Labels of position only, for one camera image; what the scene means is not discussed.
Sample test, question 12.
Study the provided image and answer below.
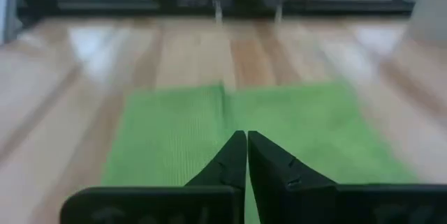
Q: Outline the green microfiber towel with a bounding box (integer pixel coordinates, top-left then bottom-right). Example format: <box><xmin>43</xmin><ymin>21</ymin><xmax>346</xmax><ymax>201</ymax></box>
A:
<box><xmin>100</xmin><ymin>81</ymin><xmax>422</xmax><ymax>224</ymax></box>

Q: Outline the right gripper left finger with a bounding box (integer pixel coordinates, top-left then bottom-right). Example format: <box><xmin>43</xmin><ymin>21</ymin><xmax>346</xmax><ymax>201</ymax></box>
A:
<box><xmin>59</xmin><ymin>130</ymin><xmax>248</xmax><ymax>224</ymax></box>

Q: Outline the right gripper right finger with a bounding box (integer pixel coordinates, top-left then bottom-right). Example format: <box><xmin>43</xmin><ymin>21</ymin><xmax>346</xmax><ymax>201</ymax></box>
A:
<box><xmin>247</xmin><ymin>130</ymin><xmax>447</xmax><ymax>224</ymax></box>

